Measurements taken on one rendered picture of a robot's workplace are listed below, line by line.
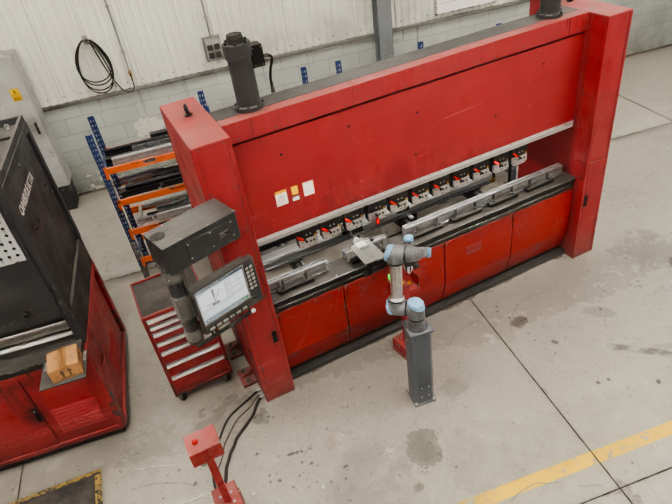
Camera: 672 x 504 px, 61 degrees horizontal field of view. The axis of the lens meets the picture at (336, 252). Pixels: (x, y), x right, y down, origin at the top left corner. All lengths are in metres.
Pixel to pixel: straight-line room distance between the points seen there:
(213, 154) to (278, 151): 0.55
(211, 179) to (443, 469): 2.54
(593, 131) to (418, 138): 1.65
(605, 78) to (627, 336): 2.12
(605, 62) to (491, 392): 2.74
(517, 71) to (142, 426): 4.09
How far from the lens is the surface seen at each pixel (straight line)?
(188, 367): 4.87
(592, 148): 5.50
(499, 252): 5.46
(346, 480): 4.38
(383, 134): 4.26
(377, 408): 4.71
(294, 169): 4.02
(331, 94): 3.93
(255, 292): 3.81
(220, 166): 3.59
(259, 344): 4.44
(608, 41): 5.15
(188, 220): 3.52
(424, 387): 4.56
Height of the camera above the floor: 3.71
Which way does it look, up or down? 36 degrees down
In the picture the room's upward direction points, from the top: 9 degrees counter-clockwise
